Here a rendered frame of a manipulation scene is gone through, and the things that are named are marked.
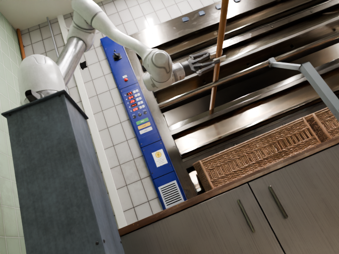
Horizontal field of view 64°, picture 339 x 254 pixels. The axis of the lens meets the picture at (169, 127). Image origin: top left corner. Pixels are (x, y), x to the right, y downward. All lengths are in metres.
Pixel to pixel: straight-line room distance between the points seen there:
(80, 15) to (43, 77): 0.62
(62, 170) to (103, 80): 1.43
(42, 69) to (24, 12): 1.70
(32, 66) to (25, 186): 0.46
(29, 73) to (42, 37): 1.63
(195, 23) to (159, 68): 1.28
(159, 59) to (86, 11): 0.56
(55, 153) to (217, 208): 0.68
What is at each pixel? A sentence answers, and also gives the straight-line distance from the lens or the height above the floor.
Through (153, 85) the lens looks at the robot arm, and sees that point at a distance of 1.37.
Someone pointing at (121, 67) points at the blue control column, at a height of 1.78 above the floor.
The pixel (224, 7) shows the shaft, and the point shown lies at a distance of 1.24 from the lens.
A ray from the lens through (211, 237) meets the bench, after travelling 1.19.
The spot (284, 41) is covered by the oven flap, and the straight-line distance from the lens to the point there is 2.17.
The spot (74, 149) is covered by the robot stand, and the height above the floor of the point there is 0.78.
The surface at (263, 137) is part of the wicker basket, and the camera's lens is 1.36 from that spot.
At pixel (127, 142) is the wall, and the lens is 1.91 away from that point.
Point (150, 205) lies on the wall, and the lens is 1.77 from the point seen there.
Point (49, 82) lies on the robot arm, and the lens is 1.08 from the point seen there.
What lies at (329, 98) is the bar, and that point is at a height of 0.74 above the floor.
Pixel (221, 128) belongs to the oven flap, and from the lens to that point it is 1.90.
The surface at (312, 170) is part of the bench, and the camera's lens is 1.32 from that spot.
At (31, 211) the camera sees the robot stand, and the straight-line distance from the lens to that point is 0.88.
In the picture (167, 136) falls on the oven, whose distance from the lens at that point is 1.88.
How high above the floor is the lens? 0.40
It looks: 24 degrees up
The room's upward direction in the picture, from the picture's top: 24 degrees counter-clockwise
